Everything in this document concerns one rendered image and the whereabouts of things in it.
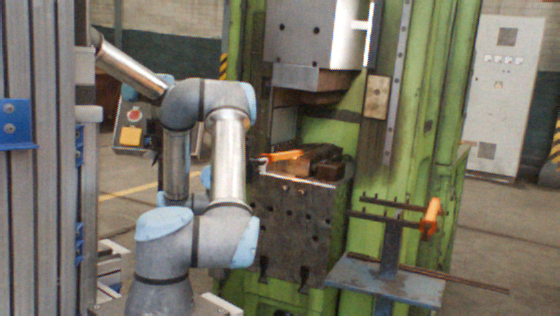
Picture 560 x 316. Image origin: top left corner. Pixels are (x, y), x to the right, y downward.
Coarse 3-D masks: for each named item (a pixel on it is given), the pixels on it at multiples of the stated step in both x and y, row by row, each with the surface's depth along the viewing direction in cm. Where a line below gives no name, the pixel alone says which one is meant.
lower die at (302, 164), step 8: (304, 144) 259; (312, 144) 255; (320, 152) 235; (328, 152) 238; (280, 160) 223; (288, 160) 221; (296, 160) 220; (304, 160) 219; (312, 160) 221; (320, 160) 229; (272, 168) 225; (280, 168) 223; (288, 168) 222; (296, 168) 220; (304, 168) 219
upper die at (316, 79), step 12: (276, 72) 216; (288, 72) 214; (300, 72) 213; (312, 72) 211; (324, 72) 216; (336, 72) 229; (348, 72) 244; (276, 84) 217; (288, 84) 215; (300, 84) 213; (312, 84) 212; (324, 84) 218; (336, 84) 232; (348, 84) 247
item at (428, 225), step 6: (432, 198) 198; (438, 198) 199; (432, 204) 190; (438, 204) 191; (432, 210) 182; (426, 216) 174; (432, 216) 175; (420, 222) 167; (426, 222) 164; (432, 222) 166; (420, 228) 168; (426, 228) 159; (432, 228) 167; (426, 234) 159; (426, 240) 160
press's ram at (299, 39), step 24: (288, 0) 209; (312, 0) 206; (336, 0) 202; (360, 0) 227; (288, 24) 211; (312, 24) 207; (336, 24) 205; (360, 24) 220; (264, 48) 216; (288, 48) 213; (312, 48) 209; (336, 48) 210; (360, 48) 238
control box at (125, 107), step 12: (120, 96) 223; (120, 108) 221; (132, 108) 222; (144, 108) 222; (120, 120) 220; (132, 120) 220; (144, 120) 221; (120, 132) 218; (144, 132) 219; (192, 132) 222; (192, 144) 220; (192, 156) 221
